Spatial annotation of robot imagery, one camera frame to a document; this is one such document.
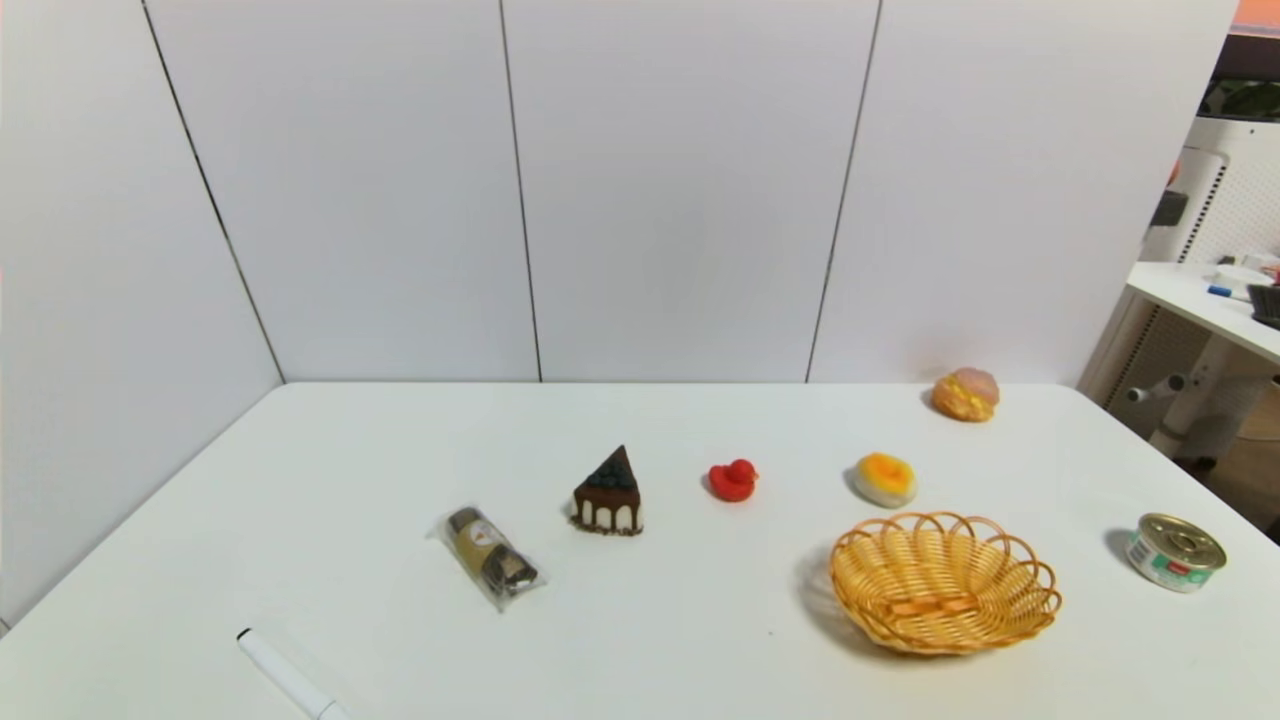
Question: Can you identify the red rubber duck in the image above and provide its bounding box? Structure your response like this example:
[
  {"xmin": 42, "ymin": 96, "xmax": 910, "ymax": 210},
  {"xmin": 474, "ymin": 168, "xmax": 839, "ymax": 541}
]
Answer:
[{"xmin": 707, "ymin": 459, "xmax": 759, "ymax": 503}]

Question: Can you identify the cream puff burger toy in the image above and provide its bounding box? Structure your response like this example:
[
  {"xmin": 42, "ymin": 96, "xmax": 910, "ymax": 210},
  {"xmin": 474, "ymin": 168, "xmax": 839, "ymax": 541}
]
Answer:
[{"xmin": 931, "ymin": 367, "xmax": 1001, "ymax": 423}]

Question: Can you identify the white desk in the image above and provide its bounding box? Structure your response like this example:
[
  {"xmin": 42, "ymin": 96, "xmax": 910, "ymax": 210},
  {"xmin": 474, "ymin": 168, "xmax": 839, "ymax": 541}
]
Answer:
[{"xmin": 1127, "ymin": 262, "xmax": 1280, "ymax": 461}]

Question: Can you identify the white marker with black cap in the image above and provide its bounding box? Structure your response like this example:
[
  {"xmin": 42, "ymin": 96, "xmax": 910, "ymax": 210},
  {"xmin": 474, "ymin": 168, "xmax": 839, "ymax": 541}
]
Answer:
[{"xmin": 236, "ymin": 628, "xmax": 351, "ymax": 720}]

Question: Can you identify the small metal food can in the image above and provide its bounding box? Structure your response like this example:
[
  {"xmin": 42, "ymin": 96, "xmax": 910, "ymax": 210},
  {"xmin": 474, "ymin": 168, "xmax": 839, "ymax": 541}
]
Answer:
[{"xmin": 1126, "ymin": 513, "xmax": 1228, "ymax": 594}]

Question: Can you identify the white pegboard panel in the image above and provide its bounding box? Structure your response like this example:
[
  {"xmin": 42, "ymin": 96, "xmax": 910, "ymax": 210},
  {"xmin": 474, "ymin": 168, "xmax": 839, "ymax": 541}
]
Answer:
[{"xmin": 1140, "ymin": 117, "xmax": 1280, "ymax": 266}]

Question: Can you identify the yellow woven wicker basket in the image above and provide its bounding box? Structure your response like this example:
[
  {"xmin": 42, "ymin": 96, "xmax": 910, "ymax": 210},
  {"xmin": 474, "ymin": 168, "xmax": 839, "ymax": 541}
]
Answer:
[{"xmin": 829, "ymin": 511, "xmax": 1063, "ymax": 657}]

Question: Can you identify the chocolate cake slice toy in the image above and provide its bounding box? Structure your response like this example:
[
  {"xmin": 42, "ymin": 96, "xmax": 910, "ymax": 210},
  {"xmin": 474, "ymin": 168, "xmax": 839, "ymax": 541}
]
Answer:
[{"xmin": 570, "ymin": 445, "xmax": 644, "ymax": 537}]

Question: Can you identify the plastic wrapped brown snack roll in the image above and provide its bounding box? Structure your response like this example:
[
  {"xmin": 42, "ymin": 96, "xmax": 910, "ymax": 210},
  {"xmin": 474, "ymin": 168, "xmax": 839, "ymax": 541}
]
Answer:
[{"xmin": 430, "ymin": 505, "xmax": 548, "ymax": 612}]

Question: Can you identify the white bun with orange topping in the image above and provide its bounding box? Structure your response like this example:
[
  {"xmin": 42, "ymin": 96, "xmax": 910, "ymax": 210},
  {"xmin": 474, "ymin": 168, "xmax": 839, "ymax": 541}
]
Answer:
[{"xmin": 853, "ymin": 452, "xmax": 918, "ymax": 509}]

